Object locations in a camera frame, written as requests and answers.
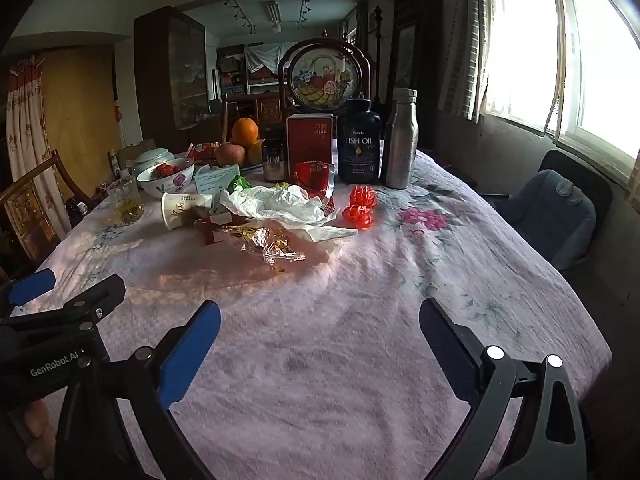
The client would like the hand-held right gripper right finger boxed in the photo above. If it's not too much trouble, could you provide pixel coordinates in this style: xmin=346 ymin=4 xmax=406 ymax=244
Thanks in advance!
xmin=419 ymin=297 xmax=588 ymax=480

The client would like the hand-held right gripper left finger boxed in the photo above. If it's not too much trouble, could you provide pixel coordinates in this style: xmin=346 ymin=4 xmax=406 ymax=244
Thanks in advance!
xmin=54 ymin=300 xmax=222 ymax=480

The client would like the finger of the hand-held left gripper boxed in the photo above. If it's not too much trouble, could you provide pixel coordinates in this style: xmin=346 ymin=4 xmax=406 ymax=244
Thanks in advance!
xmin=0 ymin=268 xmax=57 ymax=322
xmin=0 ymin=274 xmax=127 ymax=342

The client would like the white paper cup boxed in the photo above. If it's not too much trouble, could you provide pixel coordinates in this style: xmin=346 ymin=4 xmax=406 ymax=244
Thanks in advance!
xmin=161 ymin=192 xmax=216 ymax=231

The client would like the red mesh ribbon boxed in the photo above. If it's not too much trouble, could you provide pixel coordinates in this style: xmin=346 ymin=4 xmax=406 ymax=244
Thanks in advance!
xmin=343 ymin=185 xmax=376 ymax=231

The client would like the white plastic bag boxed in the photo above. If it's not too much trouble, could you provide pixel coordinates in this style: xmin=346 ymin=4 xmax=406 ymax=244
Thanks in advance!
xmin=219 ymin=185 xmax=341 ymax=226

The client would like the white paper packet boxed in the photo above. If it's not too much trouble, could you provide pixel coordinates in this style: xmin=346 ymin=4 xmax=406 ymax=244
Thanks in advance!
xmin=194 ymin=166 xmax=241 ymax=195

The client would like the red clear plastic packaging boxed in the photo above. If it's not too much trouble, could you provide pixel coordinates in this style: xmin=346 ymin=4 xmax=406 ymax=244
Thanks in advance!
xmin=293 ymin=160 xmax=337 ymax=211

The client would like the person's left hand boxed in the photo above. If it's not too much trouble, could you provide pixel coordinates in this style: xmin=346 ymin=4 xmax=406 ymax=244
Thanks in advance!
xmin=22 ymin=400 xmax=57 ymax=466

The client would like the glass cup with tea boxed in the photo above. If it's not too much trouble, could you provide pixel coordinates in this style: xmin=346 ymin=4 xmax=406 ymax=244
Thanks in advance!
xmin=106 ymin=176 xmax=145 ymax=228

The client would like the pink floral tablecloth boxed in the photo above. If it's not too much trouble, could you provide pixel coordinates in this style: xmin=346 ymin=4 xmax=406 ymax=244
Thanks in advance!
xmin=10 ymin=147 xmax=613 ymax=480

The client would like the small flat red box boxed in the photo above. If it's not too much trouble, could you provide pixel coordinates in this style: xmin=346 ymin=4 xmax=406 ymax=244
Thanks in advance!
xmin=194 ymin=212 xmax=248 ymax=246

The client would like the gold cellophane wrapper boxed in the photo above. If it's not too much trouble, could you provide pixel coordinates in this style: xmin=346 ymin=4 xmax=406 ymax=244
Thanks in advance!
xmin=220 ymin=225 xmax=307 ymax=276

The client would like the floral ceramic bowl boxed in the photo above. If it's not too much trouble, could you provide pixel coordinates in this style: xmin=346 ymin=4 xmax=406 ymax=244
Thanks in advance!
xmin=136 ymin=157 xmax=196 ymax=198

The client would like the floral curtain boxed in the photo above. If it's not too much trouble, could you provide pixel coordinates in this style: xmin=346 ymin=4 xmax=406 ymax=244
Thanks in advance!
xmin=6 ymin=57 xmax=71 ymax=241

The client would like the white lidded bowl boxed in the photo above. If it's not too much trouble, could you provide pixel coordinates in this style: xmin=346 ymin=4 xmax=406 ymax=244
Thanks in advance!
xmin=131 ymin=147 xmax=172 ymax=171

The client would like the white paper napkin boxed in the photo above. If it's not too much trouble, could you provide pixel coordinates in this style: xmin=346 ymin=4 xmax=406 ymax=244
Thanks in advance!
xmin=305 ymin=225 xmax=358 ymax=243

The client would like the wooden door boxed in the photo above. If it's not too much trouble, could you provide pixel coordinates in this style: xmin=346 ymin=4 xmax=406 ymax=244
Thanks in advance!
xmin=37 ymin=47 xmax=118 ymax=196

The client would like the red snack packet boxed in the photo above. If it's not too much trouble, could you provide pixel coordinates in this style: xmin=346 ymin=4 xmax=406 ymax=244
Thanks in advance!
xmin=186 ymin=142 xmax=221 ymax=161

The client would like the red apple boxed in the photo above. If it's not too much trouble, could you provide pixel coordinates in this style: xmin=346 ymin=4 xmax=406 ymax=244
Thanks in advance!
xmin=216 ymin=143 xmax=246 ymax=167

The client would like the brown supplement bottle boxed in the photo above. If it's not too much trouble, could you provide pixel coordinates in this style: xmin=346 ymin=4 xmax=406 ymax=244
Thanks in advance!
xmin=262 ymin=127 xmax=287 ymax=183

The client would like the steel water bottle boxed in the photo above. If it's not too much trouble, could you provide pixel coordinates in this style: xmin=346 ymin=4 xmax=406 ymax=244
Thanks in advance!
xmin=381 ymin=88 xmax=419 ymax=190

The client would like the orange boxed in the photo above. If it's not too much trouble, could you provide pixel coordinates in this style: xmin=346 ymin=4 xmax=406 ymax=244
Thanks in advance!
xmin=231 ymin=117 xmax=260 ymax=147

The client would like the black chair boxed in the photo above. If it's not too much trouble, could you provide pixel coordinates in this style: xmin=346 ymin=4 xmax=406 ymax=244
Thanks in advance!
xmin=537 ymin=149 xmax=614 ymax=266

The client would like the dark blue supplement bottle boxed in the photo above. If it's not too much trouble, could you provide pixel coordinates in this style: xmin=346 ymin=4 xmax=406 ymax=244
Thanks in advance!
xmin=337 ymin=98 xmax=382 ymax=184

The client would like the tall red box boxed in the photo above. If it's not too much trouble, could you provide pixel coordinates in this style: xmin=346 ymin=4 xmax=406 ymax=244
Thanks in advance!
xmin=286 ymin=114 xmax=335 ymax=183

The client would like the wooden glass cabinet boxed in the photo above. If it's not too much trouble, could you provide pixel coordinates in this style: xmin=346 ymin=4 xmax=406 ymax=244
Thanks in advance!
xmin=133 ymin=6 xmax=208 ymax=151

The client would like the carved wooden chair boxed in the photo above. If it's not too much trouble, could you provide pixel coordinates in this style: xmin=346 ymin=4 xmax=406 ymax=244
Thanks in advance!
xmin=222 ymin=92 xmax=288 ymax=131

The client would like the white hanging cloth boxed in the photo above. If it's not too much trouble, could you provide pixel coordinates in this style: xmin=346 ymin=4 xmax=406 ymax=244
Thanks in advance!
xmin=244 ymin=42 xmax=286 ymax=73

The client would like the round floral decorative screen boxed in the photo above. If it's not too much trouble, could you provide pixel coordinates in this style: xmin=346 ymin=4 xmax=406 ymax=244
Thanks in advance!
xmin=278 ymin=38 xmax=377 ymax=112

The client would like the dark wooden cabinet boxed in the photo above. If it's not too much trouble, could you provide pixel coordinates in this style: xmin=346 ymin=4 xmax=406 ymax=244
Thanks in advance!
xmin=390 ymin=0 xmax=443 ymax=111

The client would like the white lace curtain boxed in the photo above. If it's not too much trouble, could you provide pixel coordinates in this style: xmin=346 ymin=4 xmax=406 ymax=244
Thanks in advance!
xmin=440 ymin=0 xmax=493 ymax=121

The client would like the window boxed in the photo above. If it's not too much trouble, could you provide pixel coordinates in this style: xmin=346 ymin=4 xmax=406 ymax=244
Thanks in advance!
xmin=480 ymin=0 xmax=640 ymax=181

